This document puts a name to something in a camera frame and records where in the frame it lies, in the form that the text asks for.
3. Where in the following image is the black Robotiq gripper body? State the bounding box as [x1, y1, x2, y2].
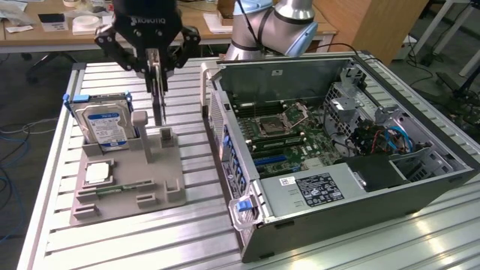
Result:
[112, 0, 184, 79]

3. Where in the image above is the graphics card with metal bracket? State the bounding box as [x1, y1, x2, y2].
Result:
[146, 48, 170, 127]

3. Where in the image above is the wooden desk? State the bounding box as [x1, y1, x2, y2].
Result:
[0, 0, 136, 61]
[134, 0, 339, 61]

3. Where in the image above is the white flat box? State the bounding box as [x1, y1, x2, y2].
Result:
[71, 24, 106, 36]

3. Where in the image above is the white tape roll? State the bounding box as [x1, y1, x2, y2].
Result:
[74, 15, 103, 29]

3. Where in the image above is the white paper booklet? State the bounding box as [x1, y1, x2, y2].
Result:
[203, 12, 236, 34]

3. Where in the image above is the brown cardboard box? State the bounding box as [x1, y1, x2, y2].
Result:
[218, 0, 238, 19]

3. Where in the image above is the white box with black top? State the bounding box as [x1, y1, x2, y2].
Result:
[38, 13, 71, 32]

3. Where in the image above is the black chair base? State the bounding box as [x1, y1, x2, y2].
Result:
[435, 71, 480, 99]
[22, 50, 79, 83]

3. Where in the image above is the clear plastic bag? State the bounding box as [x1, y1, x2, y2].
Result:
[0, 2, 38, 25]

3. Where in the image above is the hard disk in blue caddy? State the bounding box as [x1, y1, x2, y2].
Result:
[63, 90, 136, 154]

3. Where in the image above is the CPU socket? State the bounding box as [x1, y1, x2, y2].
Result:
[256, 115, 288, 137]

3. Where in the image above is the metal socket cover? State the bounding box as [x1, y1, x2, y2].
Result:
[279, 102, 312, 126]

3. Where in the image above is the green RAM stick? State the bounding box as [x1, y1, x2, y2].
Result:
[250, 136, 304, 148]
[94, 182, 155, 195]

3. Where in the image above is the silver CPU chip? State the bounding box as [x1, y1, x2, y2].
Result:
[86, 163, 112, 183]

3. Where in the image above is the blue expansion slot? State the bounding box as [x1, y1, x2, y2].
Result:
[254, 156, 292, 167]

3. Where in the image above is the green motherboard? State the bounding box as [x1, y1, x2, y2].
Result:
[231, 95, 339, 177]

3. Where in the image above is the wooden cabinet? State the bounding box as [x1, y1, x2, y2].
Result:
[315, 0, 431, 64]

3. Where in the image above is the grey plastic parts rack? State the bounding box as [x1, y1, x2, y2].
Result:
[70, 109, 188, 226]

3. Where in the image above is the grey power supply unit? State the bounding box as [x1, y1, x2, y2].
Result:
[260, 163, 367, 219]

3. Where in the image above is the black plastic drive cover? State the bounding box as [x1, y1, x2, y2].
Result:
[343, 156, 410, 192]

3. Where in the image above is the silver metal disk bay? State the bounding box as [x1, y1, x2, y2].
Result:
[390, 146, 458, 182]

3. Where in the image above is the open black PC case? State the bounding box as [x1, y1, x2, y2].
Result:
[200, 52, 476, 264]

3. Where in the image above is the black cable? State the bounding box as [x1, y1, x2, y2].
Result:
[306, 43, 362, 56]

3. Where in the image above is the blue floor cable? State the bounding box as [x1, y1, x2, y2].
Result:
[0, 123, 31, 242]

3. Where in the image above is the blue SATA wire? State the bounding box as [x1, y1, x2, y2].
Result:
[388, 126, 415, 154]

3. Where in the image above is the white desk frame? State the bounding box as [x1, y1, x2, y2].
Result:
[412, 0, 480, 77]

